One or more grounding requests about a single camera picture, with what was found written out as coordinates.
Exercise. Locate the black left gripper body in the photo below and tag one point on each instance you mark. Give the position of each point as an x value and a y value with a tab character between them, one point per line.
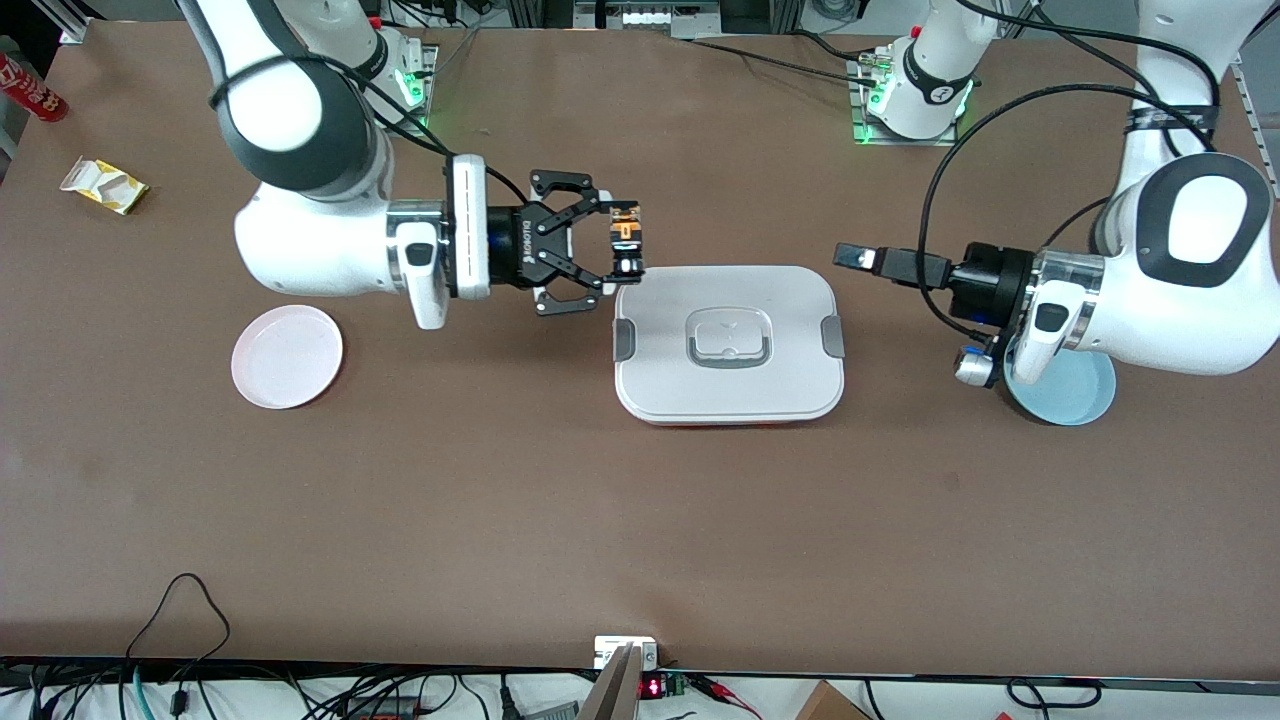
985	279

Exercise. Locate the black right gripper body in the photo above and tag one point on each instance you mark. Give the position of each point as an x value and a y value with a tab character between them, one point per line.
517	248

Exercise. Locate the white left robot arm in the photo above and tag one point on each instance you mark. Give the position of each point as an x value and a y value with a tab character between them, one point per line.
1150	320

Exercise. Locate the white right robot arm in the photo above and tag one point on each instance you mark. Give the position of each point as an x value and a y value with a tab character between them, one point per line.
300	250

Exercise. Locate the brown cardboard box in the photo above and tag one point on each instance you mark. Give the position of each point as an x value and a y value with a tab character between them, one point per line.
830	703

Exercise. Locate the light blue round plate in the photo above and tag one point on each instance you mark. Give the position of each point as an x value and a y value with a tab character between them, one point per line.
1070	400

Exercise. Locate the grey power strip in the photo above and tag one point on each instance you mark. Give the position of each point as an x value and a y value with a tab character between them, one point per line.
645	15

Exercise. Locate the pink round plate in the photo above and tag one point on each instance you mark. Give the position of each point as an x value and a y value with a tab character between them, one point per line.
287	357

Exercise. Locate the small white device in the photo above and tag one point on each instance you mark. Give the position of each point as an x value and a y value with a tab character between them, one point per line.
612	648

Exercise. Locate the grey metal profile bar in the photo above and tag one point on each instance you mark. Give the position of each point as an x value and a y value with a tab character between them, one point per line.
610	690

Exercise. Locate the red digit display board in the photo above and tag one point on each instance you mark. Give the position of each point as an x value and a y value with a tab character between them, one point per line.
652	687

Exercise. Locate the yellow snack packet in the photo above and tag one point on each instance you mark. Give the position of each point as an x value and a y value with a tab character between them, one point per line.
105	185

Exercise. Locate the red and black clip lead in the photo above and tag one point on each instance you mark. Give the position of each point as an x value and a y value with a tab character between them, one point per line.
725	692

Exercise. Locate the red can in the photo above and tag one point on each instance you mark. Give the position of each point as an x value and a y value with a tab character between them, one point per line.
30	88

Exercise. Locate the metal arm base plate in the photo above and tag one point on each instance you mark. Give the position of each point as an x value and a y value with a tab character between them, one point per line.
870	138
415	90

